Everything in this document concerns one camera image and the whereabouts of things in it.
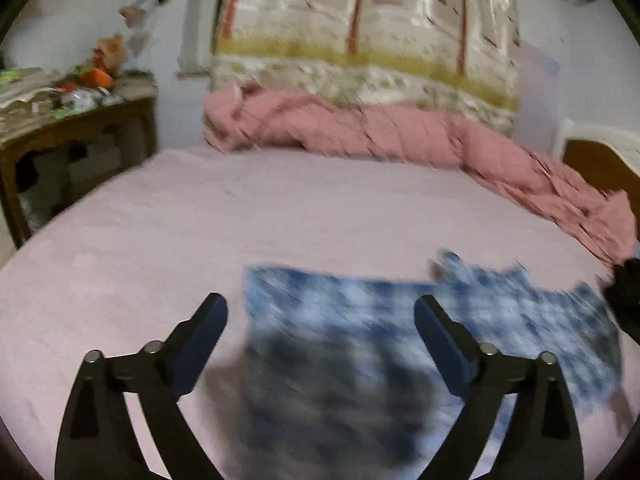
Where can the orange toy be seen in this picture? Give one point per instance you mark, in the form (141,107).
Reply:
(97,76)

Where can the white framed wooden headboard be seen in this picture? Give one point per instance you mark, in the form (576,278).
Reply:
(602,157)

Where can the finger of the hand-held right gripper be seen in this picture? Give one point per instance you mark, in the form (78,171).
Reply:
(627,290)

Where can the wooden side table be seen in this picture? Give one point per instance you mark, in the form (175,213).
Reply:
(75,130)

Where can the pink quilt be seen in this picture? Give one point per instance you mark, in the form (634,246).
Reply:
(380,127)

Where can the blue plaid shirt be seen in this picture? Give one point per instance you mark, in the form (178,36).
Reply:
(350,355)

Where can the wall hung bottle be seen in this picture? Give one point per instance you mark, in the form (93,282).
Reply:
(145,5)

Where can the clutter of papers and wrappers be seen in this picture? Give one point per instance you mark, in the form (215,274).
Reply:
(55,92)

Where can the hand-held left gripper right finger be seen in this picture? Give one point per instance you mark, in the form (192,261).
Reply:
(440,340)

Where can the floral patterned curtain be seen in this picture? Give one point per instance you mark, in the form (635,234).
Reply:
(380,25)

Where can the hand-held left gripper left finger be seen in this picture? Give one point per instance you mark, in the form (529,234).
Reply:
(202,340)

